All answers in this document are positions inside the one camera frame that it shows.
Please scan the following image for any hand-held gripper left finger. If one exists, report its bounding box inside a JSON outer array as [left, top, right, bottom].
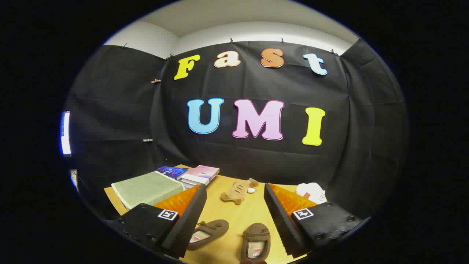
[[110, 183, 208, 259]]

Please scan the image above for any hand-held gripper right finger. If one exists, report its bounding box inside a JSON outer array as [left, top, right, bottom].
[[264, 183, 363, 257]]

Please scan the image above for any brown slipper shoe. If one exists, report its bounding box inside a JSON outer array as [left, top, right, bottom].
[[241, 223, 272, 261], [186, 219, 230, 251]]

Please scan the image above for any pale green fabric storage box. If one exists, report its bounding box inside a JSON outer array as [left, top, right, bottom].
[[111, 171, 185, 210]]

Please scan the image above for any grey book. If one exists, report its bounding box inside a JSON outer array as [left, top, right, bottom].
[[178, 173, 210, 186]]

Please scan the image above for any white plush toy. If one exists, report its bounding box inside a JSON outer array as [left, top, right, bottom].
[[295, 182, 328, 205]]

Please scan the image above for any pink book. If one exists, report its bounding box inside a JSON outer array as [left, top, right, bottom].
[[185, 165, 220, 181]]

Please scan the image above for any tan plush toy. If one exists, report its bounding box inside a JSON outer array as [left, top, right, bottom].
[[220, 179, 259, 205]]

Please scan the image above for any lit monitor screen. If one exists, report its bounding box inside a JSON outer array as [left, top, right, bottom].
[[60, 111, 72, 155]]

